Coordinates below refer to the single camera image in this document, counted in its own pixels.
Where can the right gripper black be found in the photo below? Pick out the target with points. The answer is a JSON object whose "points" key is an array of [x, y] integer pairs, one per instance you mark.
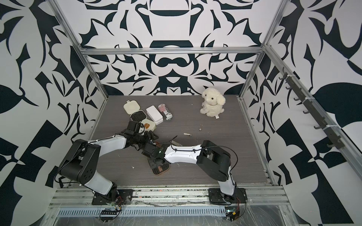
{"points": [[153, 164]]}

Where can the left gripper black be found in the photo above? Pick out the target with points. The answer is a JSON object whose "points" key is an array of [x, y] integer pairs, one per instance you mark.
{"points": [[150, 137]]}

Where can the brown nail clipper case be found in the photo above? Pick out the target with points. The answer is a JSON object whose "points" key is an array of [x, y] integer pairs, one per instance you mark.
{"points": [[154, 167]]}

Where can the cream nail clipper case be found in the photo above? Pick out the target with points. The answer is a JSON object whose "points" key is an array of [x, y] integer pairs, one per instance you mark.
{"points": [[149, 125]]}

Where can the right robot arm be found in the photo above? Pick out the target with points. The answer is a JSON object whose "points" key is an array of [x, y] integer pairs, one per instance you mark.
{"points": [[212, 159]]}

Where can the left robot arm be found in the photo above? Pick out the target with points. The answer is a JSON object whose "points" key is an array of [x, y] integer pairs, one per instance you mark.
{"points": [[80, 163]]}

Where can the white rectangular box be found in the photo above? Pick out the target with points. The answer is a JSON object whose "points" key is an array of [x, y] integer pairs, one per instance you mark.
{"points": [[155, 115]]}

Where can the cream case far left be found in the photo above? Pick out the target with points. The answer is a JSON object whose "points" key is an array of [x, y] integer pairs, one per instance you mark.
{"points": [[133, 109]]}

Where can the flag pattern can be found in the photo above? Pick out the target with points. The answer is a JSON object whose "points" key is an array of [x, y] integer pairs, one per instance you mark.
{"points": [[165, 111]]}

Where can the white plush dog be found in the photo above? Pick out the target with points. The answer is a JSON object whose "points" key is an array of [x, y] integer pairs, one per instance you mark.
{"points": [[213, 103]]}

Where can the left electronics board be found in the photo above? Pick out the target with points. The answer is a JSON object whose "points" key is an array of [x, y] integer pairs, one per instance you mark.
{"points": [[108, 215]]}

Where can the electronics board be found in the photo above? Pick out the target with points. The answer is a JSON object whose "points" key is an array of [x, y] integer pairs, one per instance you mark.
{"points": [[108, 215], [232, 213]]}

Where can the right electronics board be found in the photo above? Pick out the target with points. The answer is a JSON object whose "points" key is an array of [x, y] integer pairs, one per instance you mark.
{"points": [[232, 213]]}

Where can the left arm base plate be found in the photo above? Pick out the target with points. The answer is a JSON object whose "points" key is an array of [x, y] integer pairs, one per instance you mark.
{"points": [[117, 197]]}

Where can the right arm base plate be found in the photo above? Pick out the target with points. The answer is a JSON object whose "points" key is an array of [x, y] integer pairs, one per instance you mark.
{"points": [[216, 197]]}

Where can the aluminium front rail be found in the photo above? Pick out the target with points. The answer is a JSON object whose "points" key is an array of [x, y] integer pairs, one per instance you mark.
{"points": [[177, 195]]}

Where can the wall hook rack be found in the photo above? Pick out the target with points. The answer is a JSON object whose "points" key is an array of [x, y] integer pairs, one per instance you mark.
{"points": [[314, 109]]}

